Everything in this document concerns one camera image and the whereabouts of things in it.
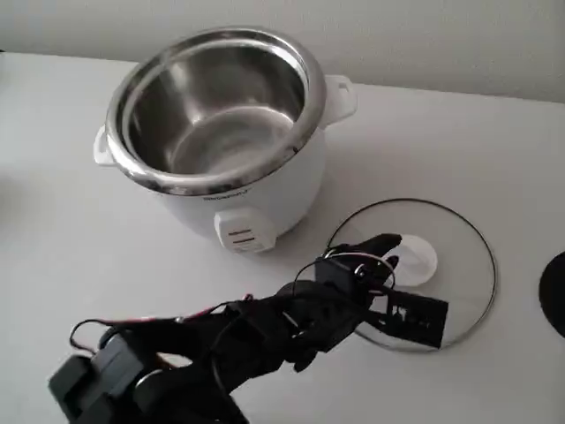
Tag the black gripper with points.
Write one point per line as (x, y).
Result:
(339, 270)

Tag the glass lid with white knob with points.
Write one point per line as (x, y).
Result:
(459, 265)

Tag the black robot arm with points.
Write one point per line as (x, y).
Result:
(247, 335)

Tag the white rice cooker body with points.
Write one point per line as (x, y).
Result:
(291, 194)

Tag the black round object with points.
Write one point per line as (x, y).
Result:
(556, 296)

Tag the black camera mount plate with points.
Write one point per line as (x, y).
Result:
(419, 318)

